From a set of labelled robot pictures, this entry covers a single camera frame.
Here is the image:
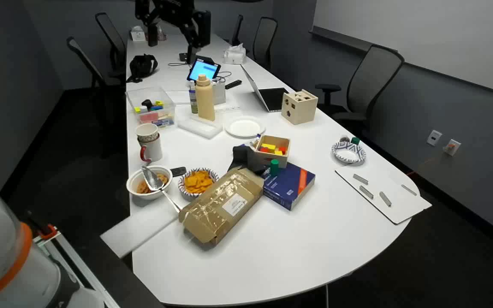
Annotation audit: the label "white cereal bowl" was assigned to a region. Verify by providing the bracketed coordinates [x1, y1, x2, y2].
[126, 166, 172, 200]

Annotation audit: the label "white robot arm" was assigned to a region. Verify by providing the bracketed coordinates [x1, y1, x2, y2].
[0, 197, 106, 308]

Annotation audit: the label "small bowl orange snacks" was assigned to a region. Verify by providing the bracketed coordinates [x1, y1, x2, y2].
[178, 169, 217, 200]

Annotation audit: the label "white round plate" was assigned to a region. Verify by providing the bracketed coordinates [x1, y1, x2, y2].
[224, 118, 265, 138]

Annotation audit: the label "green cylinder block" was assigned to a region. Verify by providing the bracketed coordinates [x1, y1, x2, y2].
[268, 159, 280, 174]

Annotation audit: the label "wooden box coloured blocks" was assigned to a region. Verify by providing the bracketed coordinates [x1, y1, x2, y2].
[251, 135, 289, 168]

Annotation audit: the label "cream bottle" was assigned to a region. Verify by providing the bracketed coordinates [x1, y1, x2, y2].
[195, 75, 215, 121]

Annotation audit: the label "silver laptop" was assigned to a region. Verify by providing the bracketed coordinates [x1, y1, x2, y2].
[243, 68, 285, 111]

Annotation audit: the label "white foam tray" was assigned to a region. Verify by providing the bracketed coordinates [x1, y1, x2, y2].
[178, 115, 220, 138]

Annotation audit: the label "wooden shape sorter cube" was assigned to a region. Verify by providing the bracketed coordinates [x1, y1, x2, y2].
[280, 89, 318, 125]

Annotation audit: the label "brown paper package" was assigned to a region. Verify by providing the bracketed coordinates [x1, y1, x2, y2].
[179, 168, 263, 246]

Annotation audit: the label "tablet with lit screen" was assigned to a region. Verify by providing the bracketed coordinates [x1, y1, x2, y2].
[186, 58, 220, 82]

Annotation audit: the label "clear bin of toys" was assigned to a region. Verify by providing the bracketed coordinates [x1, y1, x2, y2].
[126, 85, 174, 128]

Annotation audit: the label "crumpled white plastic bag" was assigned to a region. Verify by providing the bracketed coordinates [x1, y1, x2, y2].
[224, 44, 246, 65]

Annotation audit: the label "black office chair far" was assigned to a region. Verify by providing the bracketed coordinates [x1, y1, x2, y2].
[251, 17, 277, 67]

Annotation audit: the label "black office chair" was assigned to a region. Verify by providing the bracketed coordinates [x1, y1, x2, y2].
[66, 36, 123, 87]
[316, 44, 403, 135]
[251, 17, 277, 67]

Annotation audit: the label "black office chair left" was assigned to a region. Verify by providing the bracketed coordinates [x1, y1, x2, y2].
[66, 36, 123, 87]

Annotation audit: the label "white board with strips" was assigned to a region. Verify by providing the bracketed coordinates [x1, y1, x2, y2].
[335, 162, 431, 224]

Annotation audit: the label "black office chair right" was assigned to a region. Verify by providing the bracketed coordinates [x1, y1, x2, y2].
[316, 44, 403, 135]

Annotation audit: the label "coiled white cable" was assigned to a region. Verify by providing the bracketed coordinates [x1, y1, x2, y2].
[330, 138, 368, 168]

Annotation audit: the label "white mug red handle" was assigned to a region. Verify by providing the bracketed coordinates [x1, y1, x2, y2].
[136, 123, 162, 162]

